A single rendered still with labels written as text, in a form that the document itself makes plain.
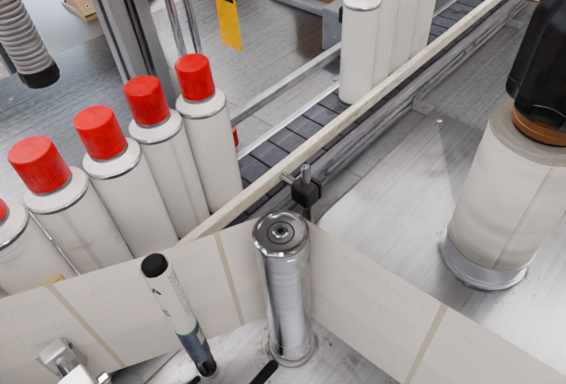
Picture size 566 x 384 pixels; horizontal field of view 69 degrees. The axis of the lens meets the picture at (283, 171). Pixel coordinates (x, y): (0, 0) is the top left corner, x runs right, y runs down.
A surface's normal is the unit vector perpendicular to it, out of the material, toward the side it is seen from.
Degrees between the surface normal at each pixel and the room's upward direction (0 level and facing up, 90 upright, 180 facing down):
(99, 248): 90
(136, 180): 90
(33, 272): 90
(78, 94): 0
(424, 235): 0
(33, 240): 90
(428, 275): 0
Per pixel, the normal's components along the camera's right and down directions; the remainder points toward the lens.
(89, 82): -0.06, -0.69
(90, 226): 0.84, 0.35
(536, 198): -0.25, 0.72
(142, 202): 0.68, 0.50
